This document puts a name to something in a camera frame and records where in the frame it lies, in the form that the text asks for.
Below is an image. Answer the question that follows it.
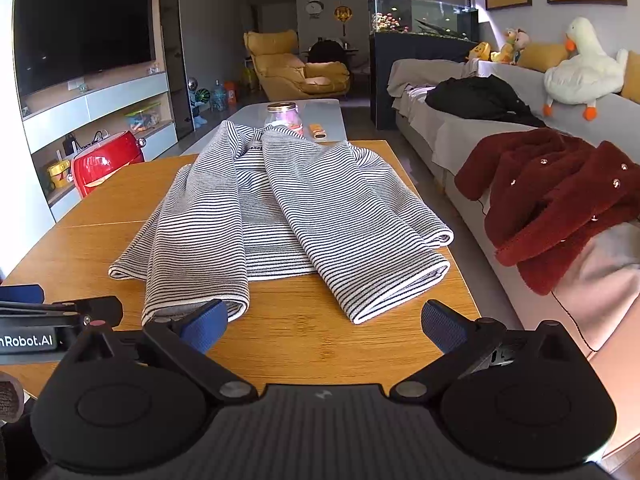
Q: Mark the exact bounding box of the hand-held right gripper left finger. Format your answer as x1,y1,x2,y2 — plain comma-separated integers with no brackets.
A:
62,299,258,403

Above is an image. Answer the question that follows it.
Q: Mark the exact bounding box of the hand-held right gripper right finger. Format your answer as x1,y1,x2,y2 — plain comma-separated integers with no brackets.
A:
390,299,586,403

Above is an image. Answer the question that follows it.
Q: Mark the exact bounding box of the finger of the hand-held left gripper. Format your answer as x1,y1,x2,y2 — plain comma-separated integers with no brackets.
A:
0,284,47,305
0,296,124,329

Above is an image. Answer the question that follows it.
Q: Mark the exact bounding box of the striped shirt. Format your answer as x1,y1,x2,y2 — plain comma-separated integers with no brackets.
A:
108,121,455,326

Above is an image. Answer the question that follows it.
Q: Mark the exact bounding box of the yellow toy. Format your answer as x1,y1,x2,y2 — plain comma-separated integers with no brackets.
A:
47,161,74,191

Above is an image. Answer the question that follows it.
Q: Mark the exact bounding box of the red fleece coat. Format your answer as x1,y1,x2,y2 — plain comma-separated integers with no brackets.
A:
454,127,640,297

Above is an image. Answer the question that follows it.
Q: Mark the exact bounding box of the clear toy box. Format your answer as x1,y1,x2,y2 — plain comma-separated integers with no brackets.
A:
125,104,162,134

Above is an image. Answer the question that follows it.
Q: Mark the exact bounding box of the astronaut figure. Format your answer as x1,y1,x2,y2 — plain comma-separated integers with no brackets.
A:
186,75,211,129

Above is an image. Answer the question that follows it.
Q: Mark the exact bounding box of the glass jar with gold lid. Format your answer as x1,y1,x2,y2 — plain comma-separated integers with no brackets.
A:
263,101,305,137

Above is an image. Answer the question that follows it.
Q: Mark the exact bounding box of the black jacket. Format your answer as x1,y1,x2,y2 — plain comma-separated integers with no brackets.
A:
425,74,547,129

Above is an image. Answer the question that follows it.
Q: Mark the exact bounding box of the white coffee table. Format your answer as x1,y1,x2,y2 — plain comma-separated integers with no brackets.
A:
180,99,349,157

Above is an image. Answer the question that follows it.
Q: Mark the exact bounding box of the dark fish tank cabinet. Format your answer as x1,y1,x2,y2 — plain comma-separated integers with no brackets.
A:
369,33,481,130

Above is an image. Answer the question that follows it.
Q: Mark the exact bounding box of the beige sofa blanket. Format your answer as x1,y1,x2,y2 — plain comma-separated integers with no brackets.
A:
387,57,477,112

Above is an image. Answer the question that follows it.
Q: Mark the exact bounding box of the yellow armchair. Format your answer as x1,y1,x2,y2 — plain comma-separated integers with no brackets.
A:
243,30,351,102

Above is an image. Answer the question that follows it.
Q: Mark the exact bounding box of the grey sofa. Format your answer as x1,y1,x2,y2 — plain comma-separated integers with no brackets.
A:
387,42,640,357

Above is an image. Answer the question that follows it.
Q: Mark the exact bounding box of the black television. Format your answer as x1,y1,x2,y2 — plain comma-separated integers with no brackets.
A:
12,0,156,98

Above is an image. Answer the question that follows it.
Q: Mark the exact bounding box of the yellow duck plush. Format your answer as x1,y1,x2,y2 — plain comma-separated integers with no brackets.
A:
491,28,519,65

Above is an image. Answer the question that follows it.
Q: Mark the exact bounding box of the yellow cushion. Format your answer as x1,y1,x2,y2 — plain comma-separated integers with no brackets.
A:
517,41,572,74
620,49,640,104

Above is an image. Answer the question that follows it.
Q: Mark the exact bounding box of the white goose plush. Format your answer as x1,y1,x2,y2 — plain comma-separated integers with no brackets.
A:
542,16,629,122

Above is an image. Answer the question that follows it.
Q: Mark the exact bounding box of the black bag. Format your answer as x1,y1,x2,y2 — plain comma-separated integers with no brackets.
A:
306,39,347,64

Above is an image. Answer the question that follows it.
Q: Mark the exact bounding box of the glass fish tank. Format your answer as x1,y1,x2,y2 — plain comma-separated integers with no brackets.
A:
369,0,479,41

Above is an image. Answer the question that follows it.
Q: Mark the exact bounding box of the wall television cabinet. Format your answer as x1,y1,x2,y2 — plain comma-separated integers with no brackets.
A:
12,0,182,221

